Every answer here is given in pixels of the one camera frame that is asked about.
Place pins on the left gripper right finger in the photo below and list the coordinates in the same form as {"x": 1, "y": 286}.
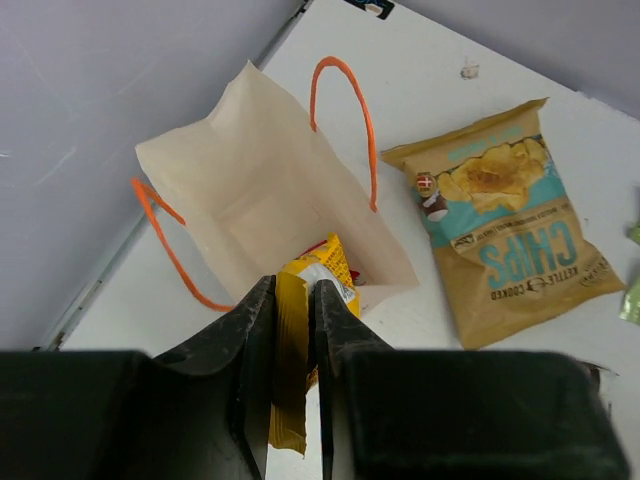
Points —
{"x": 445, "y": 414}

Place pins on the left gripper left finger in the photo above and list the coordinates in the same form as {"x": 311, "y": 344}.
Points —
{"x": 201, "y": 410}

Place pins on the yellow snack bar packet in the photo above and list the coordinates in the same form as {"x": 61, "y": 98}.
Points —
{"x": 295, "y": 372}

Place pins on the kettle chips bag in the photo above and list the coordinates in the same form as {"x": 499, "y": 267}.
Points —
{"x": 505, "y": 236}

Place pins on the green sour candy packet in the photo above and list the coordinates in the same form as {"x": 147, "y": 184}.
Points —
{"x": 630, "y": 306}

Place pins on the blue table corner label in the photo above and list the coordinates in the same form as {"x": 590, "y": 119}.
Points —
{"x": 381, "y": 9}

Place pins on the beige paper bag orange handles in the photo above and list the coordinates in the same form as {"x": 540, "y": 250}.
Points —
{"x": 256, "y": 183}

